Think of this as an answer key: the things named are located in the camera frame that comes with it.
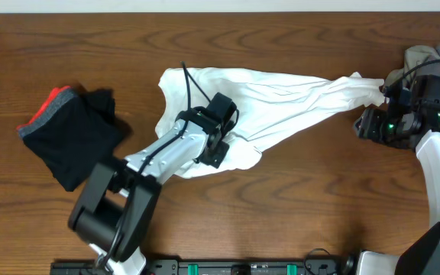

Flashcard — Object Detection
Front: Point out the white t-shirt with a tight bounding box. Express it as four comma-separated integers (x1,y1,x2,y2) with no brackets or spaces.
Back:
155,67,385,179

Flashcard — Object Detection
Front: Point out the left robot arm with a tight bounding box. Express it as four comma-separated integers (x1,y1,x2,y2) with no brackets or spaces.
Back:
68,106,238,274

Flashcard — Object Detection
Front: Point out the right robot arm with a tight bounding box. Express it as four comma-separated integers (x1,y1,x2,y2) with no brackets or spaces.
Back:
354,86,440,275

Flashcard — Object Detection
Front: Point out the olive grey garment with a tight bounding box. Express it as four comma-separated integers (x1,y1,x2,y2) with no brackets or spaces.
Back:
384,45,440,86

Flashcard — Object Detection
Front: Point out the folded black garment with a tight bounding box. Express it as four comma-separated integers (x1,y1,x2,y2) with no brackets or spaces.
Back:
22,86,125,192

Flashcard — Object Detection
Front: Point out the folded grey garment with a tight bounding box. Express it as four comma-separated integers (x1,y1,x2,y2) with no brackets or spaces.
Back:
17,87,77,139

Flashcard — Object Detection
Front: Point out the folded red garment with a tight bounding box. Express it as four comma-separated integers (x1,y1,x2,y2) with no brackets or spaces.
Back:
16,86,71,130

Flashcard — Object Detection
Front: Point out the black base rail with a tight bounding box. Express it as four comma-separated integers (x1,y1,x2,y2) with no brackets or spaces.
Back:
49,253,357,275

